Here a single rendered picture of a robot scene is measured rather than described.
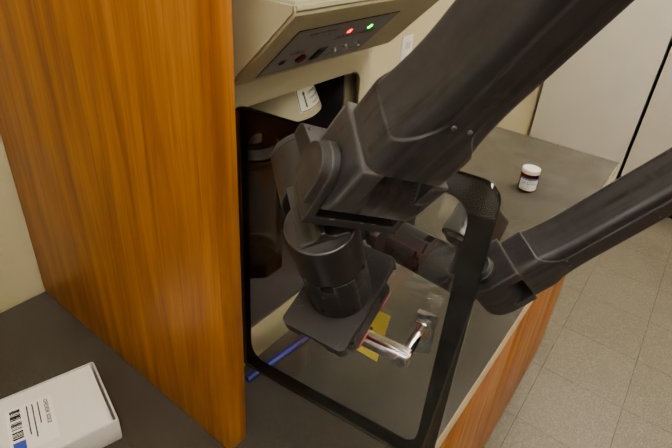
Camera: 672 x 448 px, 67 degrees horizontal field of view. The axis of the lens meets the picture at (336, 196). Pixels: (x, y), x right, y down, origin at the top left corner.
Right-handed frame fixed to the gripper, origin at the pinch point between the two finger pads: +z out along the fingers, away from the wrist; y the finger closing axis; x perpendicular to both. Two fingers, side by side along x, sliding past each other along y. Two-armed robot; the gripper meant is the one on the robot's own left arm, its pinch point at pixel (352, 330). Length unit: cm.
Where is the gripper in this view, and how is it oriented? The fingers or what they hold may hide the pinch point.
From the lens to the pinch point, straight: 55.0
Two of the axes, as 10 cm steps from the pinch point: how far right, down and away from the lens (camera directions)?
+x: 8.5, 3.2, -4.3
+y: -5.1, 7.2, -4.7
